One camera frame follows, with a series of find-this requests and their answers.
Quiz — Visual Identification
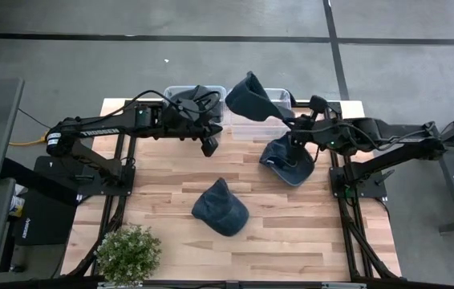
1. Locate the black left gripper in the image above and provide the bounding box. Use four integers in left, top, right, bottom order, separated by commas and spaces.
176, 112, 224, 141

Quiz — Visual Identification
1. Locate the small colourful carton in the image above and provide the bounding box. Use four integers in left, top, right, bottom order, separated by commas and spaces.
9, 183, 26, 218

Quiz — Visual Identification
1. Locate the navy blue cap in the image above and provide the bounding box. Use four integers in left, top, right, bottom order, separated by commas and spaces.
258, 133, 317, 188

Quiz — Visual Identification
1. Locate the grey cap with pale edge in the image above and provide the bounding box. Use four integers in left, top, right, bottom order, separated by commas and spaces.
186, 83, 225, 124

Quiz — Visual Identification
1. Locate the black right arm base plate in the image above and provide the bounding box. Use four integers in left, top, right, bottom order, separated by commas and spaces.
329, 166, 388, 201

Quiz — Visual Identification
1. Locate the yellow extension cord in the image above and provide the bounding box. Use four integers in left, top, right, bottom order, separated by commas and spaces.
9, 131, 51, 147

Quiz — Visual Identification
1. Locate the small green potted plant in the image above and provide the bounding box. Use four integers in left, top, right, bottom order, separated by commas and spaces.
95, 224, 163, 287

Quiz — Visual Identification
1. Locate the denim blue cap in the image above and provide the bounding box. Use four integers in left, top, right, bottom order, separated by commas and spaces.
191, 177, 250, 238

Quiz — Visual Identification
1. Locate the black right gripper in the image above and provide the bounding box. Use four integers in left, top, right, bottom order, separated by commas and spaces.
282, 114, 334, 148

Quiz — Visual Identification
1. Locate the clear plastic bin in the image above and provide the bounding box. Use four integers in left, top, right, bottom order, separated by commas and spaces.
162, 84, 228, 137
225, 87, 292, 141

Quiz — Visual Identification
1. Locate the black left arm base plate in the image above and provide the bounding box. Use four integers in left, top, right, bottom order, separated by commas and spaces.
77, 164, 136, 197

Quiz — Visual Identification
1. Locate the black aluminium table frame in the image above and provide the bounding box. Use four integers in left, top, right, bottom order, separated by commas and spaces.
66, 100, 403, 282

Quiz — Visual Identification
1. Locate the black floor case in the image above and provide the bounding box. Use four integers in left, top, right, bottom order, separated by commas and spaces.
12, 155, 91, 246

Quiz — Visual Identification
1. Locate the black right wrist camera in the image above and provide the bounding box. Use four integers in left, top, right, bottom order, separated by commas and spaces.
309, 95, 329, 116

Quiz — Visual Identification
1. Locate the dark navy cap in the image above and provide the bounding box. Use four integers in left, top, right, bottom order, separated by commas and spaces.
225, 71, 294, 124

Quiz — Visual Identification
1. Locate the grey metal table frame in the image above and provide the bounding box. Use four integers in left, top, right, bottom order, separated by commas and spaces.
412, 102, 454, 234

